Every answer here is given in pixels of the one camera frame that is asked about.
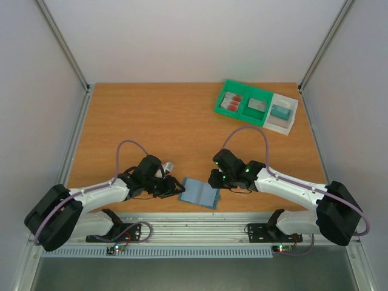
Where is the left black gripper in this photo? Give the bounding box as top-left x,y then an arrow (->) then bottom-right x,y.
144,175 -> 186,199

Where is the blue card holder wallet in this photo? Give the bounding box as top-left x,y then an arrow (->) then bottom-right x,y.
178,177 -> 221,210

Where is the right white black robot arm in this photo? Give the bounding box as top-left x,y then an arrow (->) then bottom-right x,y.
208,149 -> 362,246

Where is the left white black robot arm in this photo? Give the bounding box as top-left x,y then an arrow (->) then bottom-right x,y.
24,155 -> 185,252

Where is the red patterned card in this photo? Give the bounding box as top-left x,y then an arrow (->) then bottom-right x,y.
231,93 -> 243,102

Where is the left small circuit board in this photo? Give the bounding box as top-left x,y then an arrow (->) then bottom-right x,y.
106,246 -> 126,255

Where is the small circuit board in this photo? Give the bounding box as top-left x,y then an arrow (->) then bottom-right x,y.
106,246 -> 126,255
272,244 -> 296,253

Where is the white plastic bin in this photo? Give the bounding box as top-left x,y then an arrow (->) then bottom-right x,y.
263,93 -> 298,135

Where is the left green plastic bin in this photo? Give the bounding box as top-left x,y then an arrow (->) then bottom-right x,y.
214,80 -> 250,119

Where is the green plastic bin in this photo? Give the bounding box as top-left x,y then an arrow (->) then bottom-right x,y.
214,80 -> 250,119
239,86 -> 274,127

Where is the middle green plastic bin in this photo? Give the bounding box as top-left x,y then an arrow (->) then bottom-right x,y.
239,86 -> 274,127

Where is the right small circuit board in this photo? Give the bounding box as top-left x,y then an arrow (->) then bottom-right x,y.
272,244 -> 296,253

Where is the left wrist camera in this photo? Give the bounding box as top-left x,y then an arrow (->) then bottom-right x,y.
155,162 -> 174,178

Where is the aluminium front rail frame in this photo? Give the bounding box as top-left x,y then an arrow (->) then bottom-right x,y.
28,196 -> 361,246

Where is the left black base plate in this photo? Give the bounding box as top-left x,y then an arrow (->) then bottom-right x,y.
85,224 -> 141,243

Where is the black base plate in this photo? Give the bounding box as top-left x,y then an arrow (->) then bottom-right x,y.
85,224 -> 141,243
244,223 -> 303,243

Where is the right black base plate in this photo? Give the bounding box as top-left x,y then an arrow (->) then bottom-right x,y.
244,223 -> 303,243

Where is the grey slotted cable duct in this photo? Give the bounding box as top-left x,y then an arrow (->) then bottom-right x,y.
41,246 -> 273,259

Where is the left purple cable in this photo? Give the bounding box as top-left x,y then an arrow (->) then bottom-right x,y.
33,139 -> 154,246

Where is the purple cable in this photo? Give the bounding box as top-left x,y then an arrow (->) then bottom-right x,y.
222,127 -> 371,257
33,139 -> 154,246

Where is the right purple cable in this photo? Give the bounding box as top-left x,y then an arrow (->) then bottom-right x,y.
222,127 -> 371,257

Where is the left aluminium corner post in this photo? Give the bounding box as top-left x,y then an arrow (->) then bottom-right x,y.
33,0 -> 92,94

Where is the aluminium corner post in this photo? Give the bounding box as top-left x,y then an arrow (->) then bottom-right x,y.
33,0 -> 92,94
298,0 -> 355,95

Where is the right aluminium corner post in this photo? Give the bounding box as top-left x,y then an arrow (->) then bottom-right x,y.
298,0 -> 355,95

